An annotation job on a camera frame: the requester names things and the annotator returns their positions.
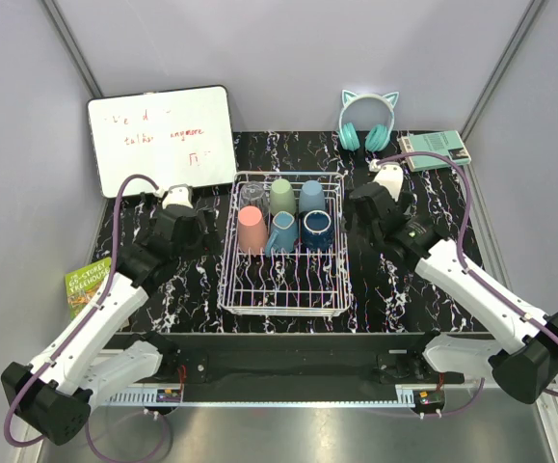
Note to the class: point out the light blue plastic cup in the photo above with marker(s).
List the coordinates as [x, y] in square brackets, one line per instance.
[311, 197]

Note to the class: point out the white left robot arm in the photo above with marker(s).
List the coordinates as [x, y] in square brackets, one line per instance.
[57, 391]

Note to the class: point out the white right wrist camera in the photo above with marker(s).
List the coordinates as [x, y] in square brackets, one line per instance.
[389, 175]

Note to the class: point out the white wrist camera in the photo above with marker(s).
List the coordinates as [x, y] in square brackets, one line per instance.
[389, 175]
[181, 195]

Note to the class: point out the green plastic cup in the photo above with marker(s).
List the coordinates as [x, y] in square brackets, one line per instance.
[282, 197]

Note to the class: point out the teal cat ear headphones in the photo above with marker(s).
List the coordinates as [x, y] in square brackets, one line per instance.
[366, 111]

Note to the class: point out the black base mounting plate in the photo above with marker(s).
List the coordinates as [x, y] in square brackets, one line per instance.
[209, 359]

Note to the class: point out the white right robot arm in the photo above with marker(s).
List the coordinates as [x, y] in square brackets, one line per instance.
[522, 355]

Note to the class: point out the light blue handled mug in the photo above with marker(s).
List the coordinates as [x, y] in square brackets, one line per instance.
[283, 234]

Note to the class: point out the clear glass cup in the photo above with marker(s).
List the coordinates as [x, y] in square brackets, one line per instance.
[254, 194]

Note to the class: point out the dark blue ceramic mug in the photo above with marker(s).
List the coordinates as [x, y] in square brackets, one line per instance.
[317, 230]

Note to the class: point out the white wire dish rack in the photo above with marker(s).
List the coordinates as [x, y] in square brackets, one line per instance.
[302, 266]

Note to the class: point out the pink plastic cup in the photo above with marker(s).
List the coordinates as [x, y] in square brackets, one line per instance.
[252, 231]

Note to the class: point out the green treehouse book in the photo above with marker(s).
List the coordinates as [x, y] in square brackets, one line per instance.
[82, 285]

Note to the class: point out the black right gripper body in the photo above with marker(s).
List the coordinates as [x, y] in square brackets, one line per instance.
[405, 203]

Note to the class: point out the teal book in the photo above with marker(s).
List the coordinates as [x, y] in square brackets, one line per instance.
[446, 143]

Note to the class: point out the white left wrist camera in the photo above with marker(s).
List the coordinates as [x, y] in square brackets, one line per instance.
[181, 195]

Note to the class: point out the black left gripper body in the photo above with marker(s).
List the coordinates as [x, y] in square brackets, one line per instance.
[201, 242]

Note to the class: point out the grey cable duct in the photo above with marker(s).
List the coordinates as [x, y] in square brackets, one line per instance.
[385, 397]

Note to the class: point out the white whiteboard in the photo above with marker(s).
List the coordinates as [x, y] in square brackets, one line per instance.
[174, 137]

